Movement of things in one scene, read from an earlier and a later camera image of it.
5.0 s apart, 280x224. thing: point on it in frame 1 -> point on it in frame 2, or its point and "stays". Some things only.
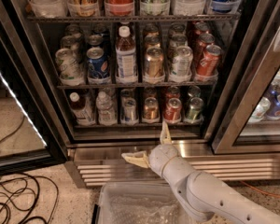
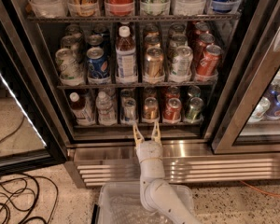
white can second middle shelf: x=177 y=40 stays
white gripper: x=160 y=157 -> x=149 y=150
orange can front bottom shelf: x=150 y=109 stays
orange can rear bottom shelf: x=149 y=92 stays
